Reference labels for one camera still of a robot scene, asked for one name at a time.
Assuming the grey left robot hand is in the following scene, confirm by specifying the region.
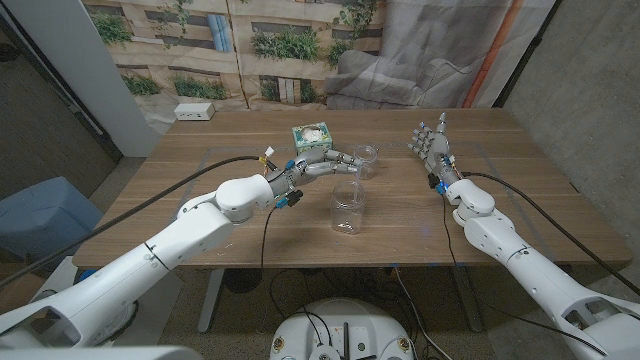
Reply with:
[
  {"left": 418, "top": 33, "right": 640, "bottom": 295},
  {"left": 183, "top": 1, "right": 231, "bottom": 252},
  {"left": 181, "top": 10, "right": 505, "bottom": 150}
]
[{"left": 267, "top": 147, "right": 364, "bottom": 199}]

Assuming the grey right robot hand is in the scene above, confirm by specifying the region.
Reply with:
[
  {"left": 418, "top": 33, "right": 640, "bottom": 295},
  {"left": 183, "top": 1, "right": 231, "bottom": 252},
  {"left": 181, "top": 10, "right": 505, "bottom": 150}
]
[{"left": 407, "top": 111, "right": 464, "bottom": 189}]

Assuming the teal floral tissue box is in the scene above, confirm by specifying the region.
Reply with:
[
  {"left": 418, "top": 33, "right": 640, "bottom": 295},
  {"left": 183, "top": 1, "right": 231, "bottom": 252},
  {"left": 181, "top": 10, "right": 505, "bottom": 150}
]
[{"left": 291, "top": 121, "right": 335, "bottom": 157}]

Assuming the small clear glass jar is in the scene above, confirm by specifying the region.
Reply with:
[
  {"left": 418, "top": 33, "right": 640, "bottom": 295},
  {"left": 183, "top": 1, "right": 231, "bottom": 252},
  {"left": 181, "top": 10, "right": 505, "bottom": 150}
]
[{"left": 352, "top": 144, "right": 380, "bottom": 181}]

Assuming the large clear plastic cup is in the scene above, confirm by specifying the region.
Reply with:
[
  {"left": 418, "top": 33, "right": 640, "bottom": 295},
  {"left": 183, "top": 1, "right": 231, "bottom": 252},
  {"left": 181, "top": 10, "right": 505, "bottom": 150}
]
[{"left": 329, "top": 180, "right": 367, "bottom": 236}]

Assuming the printed fabric backdrop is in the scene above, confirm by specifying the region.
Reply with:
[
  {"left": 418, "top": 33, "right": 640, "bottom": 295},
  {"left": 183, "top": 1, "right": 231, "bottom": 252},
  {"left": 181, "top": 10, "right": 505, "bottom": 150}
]
[{"left": 82, "top": 0, "right": 557, "bottom": 132}]

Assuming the white power strip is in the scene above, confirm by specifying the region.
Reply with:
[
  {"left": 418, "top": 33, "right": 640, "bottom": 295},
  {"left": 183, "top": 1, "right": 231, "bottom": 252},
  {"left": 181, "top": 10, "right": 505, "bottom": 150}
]
[{"left": 173, "top": 102, "right": 217, "bottom": 122}]

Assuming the black backdrop stand pole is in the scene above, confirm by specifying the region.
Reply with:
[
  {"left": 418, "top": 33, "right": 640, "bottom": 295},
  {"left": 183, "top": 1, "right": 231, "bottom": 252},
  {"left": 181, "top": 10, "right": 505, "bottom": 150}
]
[{"left": 492, "top": 0, "right": 564, "bottom": 109}]

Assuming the black round floor fan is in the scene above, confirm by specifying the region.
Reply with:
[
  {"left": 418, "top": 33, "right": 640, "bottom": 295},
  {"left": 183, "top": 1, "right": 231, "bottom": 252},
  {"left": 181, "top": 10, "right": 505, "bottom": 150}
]
[{"left": 223, "top": 268, "right": 265, "bottom": 295}]

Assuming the grey table leg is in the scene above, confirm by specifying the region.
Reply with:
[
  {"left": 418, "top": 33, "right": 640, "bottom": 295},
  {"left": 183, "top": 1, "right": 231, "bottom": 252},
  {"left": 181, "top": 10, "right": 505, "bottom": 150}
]
[{"left": 452, "top": 264, "right": 484, "bottom": 334}]

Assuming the white robot torso base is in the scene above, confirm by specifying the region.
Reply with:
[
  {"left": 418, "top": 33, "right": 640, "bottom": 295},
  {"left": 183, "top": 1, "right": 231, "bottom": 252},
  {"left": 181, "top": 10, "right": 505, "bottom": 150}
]
[{"left": 268, "top": 297, "right": 415, "bottom": 360}]

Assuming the white table leg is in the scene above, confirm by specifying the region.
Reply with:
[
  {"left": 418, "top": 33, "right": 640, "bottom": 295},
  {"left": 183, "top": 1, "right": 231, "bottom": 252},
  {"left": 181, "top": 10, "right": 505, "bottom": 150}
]
[{"left": 197, "top": 268, "right": 226, "bottom": 335}]

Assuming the blue-grey ottoman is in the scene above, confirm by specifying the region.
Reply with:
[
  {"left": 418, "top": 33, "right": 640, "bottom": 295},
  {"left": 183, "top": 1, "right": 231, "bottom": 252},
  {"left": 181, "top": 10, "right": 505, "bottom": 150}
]
[{"left": 0, "top": 175, "right": 105, "bottom": 271}]

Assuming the white robot chest edge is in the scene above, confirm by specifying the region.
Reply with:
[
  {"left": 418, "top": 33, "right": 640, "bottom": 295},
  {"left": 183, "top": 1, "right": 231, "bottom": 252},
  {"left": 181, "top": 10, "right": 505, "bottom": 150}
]
[{"left": 0, "top": 346, "right": 204, "bottom": 360}]

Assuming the brown cardboard box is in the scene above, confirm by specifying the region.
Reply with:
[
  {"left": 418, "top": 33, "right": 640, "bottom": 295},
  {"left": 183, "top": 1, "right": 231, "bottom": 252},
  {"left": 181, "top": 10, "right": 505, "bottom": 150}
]
[{"left": 0, "top": 269, "right": 46, "bottom": 314}]

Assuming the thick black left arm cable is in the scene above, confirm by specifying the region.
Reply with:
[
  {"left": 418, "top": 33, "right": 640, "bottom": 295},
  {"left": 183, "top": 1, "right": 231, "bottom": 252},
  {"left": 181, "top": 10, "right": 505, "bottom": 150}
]
[{"left": 0, "top": 155, "right": 277, "bottom": 290}]

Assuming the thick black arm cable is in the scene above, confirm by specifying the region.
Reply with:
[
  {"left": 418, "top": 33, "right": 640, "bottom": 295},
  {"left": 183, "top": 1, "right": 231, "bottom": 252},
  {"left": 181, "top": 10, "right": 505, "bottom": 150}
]
[
  {"left": 460, "top": 171, "right": 640, "bottom": 296},
  {"left": 0, "top": 155, "right": 277, "bottom": 290}
]

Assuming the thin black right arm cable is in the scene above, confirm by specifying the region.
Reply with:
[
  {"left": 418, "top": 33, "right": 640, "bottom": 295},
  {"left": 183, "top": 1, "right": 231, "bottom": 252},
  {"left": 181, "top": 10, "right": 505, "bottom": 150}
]
[{"left": 440, "top": 193, "right": 609, "bottom": 357}]

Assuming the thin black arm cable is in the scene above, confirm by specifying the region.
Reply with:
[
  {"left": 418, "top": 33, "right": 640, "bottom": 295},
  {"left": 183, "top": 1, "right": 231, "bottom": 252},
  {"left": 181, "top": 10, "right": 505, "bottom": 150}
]
[
  {"left": 259, "top": 204, "right": 279, "bottom": 274},
  {"left": 440, "top": 193, "right": 609, "bottom": 357}
]

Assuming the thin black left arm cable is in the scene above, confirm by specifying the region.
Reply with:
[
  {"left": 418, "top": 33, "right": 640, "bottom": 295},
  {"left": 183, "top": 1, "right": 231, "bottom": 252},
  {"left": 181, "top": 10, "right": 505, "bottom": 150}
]
[{"left": 259, "top": 204, "right": 279, "bottom": 274}]

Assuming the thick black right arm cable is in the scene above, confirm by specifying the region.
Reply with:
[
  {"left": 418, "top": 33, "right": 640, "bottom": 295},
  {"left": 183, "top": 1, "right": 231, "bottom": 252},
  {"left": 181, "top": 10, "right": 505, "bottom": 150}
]
[{"left": 460, "top": 171, "right": 640, "bottom": 296}]

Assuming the grey floor cable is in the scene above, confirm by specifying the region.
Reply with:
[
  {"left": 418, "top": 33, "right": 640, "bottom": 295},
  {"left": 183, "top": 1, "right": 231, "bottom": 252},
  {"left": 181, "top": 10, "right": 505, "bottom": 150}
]
[{"left": 393, "top": 267, "right": 454, "bottom": 360}]

